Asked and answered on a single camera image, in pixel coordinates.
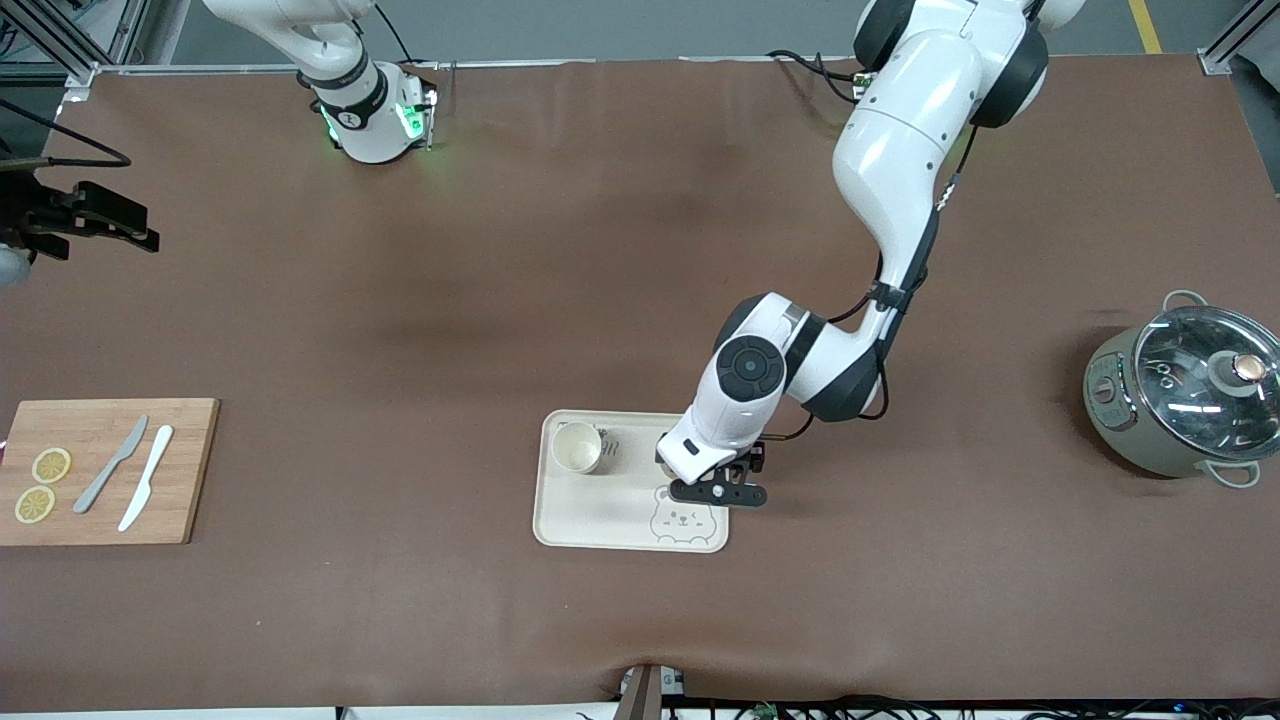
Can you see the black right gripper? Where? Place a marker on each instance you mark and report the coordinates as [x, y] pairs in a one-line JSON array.
[[28, 214]]

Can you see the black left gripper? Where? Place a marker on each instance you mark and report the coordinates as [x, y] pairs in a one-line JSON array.
[[757, 461]]

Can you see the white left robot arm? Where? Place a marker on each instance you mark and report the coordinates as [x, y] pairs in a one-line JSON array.
[[900, 150]]

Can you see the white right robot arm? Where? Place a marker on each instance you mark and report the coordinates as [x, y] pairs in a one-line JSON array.
[[360, 120]]

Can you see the cream bear print tray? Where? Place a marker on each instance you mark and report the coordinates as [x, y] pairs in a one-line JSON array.
[[600, 510]]

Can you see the brown table cover mat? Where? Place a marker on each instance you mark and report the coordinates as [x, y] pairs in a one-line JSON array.
[[640, 250]]

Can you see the white plastic knife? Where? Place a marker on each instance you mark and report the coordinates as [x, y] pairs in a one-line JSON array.
[[148, 470]]

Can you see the yellow lemon slice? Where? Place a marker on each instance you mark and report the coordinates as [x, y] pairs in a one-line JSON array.
[[51, 465], [35, 504]]

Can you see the grey plastic knife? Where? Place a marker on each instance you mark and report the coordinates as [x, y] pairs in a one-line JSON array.
[[95, 487]]

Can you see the bamboo cutting board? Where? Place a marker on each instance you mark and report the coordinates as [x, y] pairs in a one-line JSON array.
[[190, 480]]

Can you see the grey-green electric pot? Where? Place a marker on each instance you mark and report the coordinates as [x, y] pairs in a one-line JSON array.
[[1130, 440]]

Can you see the glass pot lid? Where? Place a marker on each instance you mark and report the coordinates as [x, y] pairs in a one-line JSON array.
[[1200, 390]]

